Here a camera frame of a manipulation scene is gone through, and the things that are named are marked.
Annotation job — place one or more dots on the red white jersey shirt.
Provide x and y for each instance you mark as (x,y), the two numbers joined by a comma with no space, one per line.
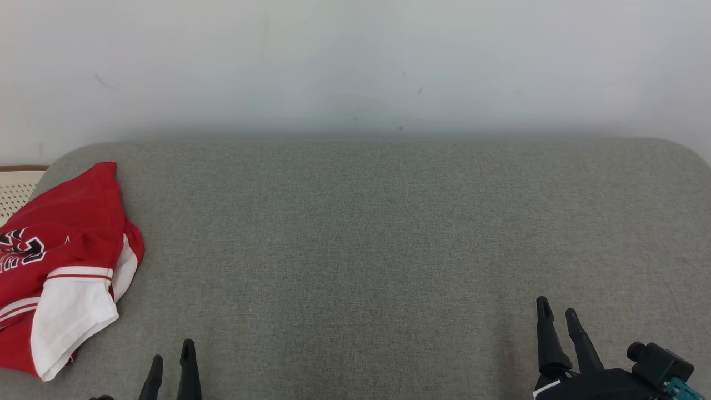
(72,211)

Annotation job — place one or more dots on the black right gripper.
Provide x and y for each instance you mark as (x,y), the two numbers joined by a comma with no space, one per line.
(600,388)

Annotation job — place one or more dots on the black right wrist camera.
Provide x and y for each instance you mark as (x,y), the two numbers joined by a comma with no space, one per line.
(661,364)

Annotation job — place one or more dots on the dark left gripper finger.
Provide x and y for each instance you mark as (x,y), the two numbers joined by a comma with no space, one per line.
(151,383)
(189,372)

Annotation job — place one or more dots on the cream perforated laundry basket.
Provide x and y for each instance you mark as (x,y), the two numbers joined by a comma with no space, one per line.
(14,189)

